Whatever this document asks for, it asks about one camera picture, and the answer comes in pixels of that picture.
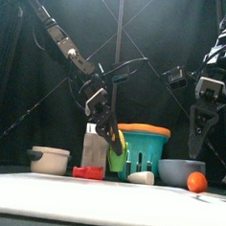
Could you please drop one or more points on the red toy bottle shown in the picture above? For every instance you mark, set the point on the red toy bottle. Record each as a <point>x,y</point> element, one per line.
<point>88,172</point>

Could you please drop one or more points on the toy corn with green husk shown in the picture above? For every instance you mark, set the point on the toy corn with green husk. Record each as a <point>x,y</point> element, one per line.
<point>118,155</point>

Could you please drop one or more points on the metal frame pole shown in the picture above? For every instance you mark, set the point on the metal frame pole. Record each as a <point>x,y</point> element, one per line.
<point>119,38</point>

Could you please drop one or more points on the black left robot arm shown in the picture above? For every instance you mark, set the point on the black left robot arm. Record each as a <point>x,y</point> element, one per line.
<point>66,48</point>

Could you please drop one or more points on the white cutting board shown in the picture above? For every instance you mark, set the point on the white cutting board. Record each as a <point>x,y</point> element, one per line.
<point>104,202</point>

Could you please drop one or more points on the grey blue bowl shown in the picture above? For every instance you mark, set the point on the grey blue bowl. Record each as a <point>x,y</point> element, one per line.
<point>177,172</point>

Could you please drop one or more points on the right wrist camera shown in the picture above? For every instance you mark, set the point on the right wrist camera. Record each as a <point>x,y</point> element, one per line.
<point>176,77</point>

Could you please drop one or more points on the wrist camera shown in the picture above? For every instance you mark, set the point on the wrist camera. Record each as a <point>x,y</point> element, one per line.
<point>120,74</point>
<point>176,77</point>

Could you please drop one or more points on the white toy pot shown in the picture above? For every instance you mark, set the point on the white toy pot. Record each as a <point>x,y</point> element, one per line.
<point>49,160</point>

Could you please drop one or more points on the orange toy fruit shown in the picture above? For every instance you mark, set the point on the orange toy fruit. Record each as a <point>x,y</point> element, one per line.
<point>197,182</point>

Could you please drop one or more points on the teal basket with orange rim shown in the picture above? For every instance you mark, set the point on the teal basket with orange rim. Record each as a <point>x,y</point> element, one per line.
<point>145,145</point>

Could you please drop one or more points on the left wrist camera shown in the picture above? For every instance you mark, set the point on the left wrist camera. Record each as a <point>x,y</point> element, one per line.
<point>120,74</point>

